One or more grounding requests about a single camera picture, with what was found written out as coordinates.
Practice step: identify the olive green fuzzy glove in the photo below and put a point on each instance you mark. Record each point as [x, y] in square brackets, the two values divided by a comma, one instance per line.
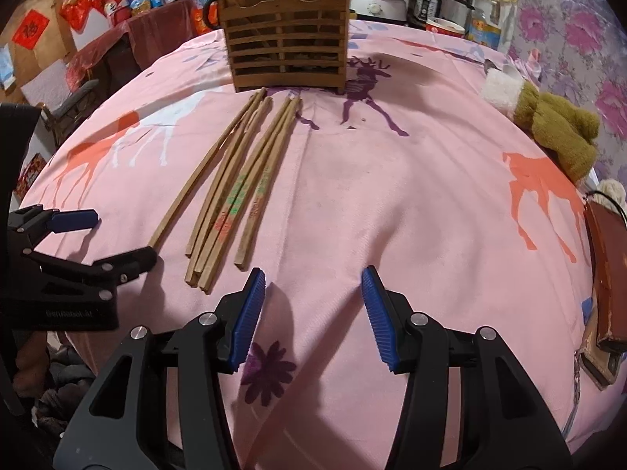
[553, 122]

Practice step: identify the red printed box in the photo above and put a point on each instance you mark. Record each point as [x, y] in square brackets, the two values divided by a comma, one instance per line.
[30, 176]

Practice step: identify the dark cloth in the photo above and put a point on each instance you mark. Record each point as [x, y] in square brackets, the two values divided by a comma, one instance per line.
[68, 391]

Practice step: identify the white foam board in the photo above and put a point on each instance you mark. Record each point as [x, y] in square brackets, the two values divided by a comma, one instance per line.
[46, 81]

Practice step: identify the stainless steel kettle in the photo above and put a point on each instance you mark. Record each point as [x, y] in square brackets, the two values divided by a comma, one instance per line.
[210, 12]

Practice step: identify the silver pressure cooker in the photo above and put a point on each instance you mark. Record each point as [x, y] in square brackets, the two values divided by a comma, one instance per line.
[436, 2]

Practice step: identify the brown leather wallet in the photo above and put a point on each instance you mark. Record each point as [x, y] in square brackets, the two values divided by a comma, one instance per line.
[610, 279]

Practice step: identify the pink printed bed sheet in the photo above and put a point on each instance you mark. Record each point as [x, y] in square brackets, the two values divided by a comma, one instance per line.
[416, 196]

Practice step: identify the orange snack bag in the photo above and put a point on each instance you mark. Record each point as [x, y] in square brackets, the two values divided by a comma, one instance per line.
[200, 19]

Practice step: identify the wooden chair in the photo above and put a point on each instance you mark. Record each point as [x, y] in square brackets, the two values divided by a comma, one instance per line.
[68, 107]

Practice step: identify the brown wooden door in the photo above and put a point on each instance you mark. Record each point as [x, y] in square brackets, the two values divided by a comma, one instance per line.
[59, 41]

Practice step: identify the red hanging ornament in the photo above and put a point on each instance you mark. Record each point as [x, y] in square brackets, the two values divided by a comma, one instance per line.
[78, 7]

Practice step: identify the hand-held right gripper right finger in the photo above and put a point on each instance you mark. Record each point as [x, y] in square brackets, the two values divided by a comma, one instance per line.
[377, 318]

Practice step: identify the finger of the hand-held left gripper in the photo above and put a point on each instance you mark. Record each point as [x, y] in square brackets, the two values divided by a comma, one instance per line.
[73, 220]
[127, 267]

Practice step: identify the clear cooking oil bottle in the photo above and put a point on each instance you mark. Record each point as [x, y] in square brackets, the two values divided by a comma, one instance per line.
[490, 19]

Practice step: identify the floral plastic wall covering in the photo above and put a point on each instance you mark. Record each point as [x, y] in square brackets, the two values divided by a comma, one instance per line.
[578, 24]

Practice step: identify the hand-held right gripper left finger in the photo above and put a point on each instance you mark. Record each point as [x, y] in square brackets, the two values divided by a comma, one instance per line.
[250, 318]

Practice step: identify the tan cardboard box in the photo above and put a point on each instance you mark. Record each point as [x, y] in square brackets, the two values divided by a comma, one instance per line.
[602, 367]

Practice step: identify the red instant noodle bowl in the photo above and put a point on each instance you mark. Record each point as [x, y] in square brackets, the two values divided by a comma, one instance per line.
[443, 27]

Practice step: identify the wooden chopstick holder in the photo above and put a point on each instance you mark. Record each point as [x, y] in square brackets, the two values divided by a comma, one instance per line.
[284, 49]

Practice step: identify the red pot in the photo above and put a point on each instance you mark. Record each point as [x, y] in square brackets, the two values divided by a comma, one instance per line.
[120, 13]

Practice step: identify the cream fuzzy glove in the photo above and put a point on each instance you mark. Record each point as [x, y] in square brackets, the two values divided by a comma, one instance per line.
[612, 191]

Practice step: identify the person's left hand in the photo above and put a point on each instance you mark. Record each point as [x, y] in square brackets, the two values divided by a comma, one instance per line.
[32, 357]

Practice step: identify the white induction cooker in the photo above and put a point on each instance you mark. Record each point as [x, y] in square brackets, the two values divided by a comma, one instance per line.
[379, 7]

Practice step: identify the group of wooden chopsticks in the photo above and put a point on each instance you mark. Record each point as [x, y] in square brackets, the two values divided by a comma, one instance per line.
[230, 205]

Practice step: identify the red diamond paper decoration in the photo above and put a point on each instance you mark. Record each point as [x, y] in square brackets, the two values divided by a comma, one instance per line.
[108, 0]
[30, 29]

